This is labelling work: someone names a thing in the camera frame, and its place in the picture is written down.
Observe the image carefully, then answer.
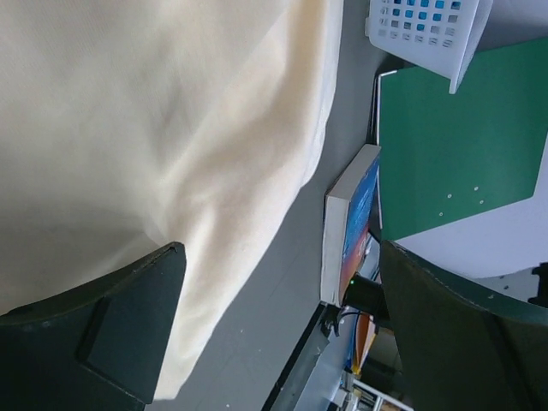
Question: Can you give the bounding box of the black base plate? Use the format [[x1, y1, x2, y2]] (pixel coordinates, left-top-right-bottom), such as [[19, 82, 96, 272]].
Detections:
[[261, 303, 339, 411]]

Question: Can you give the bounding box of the yellow t shirt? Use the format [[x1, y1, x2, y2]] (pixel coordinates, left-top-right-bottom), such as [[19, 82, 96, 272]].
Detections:
[[1, 1, 343, 400]]

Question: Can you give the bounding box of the blue orange book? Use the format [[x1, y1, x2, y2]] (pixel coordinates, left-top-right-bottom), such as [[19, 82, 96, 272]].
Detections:
[[320, 144, 383, 373]]

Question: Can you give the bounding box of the white plastic basket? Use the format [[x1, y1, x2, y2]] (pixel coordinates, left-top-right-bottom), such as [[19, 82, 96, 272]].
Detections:
[[365, 0, 493, 94]]

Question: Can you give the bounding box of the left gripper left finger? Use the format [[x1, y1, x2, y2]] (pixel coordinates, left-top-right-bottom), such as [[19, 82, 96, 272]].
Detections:
[[1, 242, 187, 410]]

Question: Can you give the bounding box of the green binder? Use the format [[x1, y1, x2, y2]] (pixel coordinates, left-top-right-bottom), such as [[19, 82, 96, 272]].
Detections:
[[376, 39, 547, 241]]

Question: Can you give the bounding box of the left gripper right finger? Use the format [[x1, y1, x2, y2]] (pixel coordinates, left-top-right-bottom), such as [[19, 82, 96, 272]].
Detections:
[[380, 241, 547, 410]]

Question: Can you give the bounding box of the blue t shirt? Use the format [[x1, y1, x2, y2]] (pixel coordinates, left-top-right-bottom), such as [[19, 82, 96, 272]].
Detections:
[[382, 0, 462, 33]]

